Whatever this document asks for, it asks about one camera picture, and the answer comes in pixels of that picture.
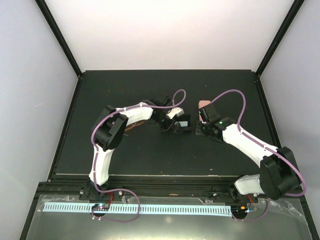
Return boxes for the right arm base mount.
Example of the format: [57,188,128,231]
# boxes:
[209,185,241,203]

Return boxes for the black frame post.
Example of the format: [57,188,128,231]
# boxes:
[255,0,305,78]
[35,0,83,78]

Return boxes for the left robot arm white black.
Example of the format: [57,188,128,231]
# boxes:
[89,100,184,200]

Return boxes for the left black frame post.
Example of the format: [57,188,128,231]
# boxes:
[35,0,83,78]

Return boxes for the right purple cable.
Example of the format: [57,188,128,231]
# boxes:
[211,89,308,223]

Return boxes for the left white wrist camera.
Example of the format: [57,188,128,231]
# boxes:
[166,107,184,119]

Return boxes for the brown sunglasses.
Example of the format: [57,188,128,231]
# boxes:
[125,120,145,131]

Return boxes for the right circuit board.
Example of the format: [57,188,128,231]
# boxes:
[231,205,258,214]

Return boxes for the white slotted cable duct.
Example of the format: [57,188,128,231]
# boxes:
[42,202,232,217]

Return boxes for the circuit board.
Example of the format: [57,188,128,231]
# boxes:
[91,203,110,211]
[231,205,258,214]

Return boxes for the light blue cleaning cloth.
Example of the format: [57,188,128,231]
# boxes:
[179,121,188,127]

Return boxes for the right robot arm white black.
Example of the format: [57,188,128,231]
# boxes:
[195,101,302,202]

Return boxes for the black glasses case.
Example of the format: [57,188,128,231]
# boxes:
[159,114,193,134]

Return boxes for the pink glasses case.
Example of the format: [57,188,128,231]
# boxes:
[198,100,211,122]

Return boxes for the left circuit board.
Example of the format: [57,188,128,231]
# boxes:
[91,203,110,211]

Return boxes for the right black frame post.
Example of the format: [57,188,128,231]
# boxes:
[255,0,305,78]

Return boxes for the clear plastic sheet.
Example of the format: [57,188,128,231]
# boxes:
[27,196,312,240]

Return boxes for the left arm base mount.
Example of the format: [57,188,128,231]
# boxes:
[78,181,122,202]

